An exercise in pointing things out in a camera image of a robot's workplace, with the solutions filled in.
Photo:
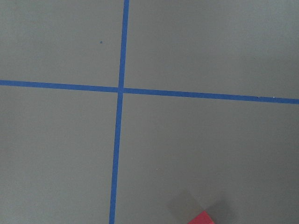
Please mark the red foam cube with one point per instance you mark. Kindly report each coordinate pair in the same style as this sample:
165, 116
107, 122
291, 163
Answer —
202, 218

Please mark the brown paper table mat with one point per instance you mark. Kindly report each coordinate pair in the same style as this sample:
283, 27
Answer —
149, 111

